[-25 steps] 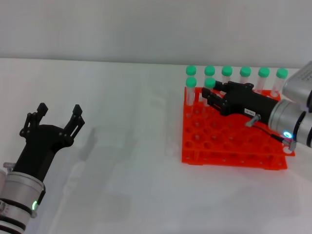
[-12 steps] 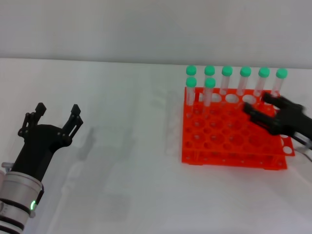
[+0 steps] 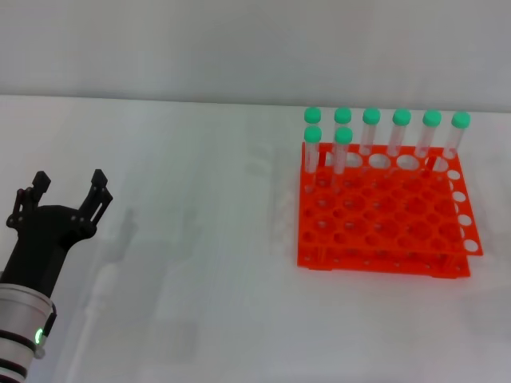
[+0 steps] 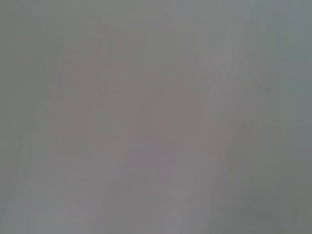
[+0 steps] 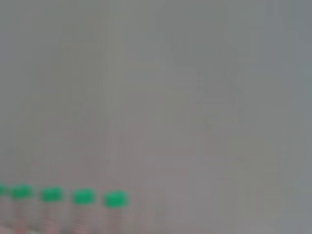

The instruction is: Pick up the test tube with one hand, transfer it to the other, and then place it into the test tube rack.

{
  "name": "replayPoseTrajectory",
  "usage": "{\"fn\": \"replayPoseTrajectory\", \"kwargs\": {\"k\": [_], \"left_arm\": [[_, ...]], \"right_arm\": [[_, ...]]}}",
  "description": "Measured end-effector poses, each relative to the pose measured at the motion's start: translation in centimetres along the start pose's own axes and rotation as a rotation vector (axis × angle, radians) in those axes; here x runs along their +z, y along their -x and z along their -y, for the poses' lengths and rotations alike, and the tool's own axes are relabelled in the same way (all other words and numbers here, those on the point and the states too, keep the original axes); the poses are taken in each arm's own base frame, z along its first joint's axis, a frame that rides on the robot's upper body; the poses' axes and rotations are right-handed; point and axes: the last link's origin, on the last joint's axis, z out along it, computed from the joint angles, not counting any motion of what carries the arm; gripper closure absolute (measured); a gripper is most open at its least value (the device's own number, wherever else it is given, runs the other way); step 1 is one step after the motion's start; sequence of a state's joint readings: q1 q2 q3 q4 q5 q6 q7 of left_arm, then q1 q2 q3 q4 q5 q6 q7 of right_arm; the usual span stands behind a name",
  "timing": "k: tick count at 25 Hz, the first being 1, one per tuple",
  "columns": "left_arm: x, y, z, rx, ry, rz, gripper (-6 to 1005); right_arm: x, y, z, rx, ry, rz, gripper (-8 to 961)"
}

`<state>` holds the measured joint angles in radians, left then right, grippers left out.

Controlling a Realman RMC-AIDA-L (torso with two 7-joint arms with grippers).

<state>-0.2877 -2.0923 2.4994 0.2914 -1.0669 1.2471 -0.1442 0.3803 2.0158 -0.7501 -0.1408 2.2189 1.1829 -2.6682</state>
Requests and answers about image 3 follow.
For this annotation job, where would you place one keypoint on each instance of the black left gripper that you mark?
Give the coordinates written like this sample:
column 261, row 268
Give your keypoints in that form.
column 44, row 239

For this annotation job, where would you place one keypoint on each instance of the green-capped clear test tube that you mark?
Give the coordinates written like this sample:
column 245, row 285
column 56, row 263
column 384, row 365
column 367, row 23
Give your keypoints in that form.
column 312, row 115
column 343, row 135
column 401, row 117
column 371, row 116
column 432, row 118
column 460, row 120
column 313, row 135
column 342, row 115

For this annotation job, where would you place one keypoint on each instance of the orange test tube rack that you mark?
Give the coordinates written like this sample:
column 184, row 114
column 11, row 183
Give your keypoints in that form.
column 379, row 223

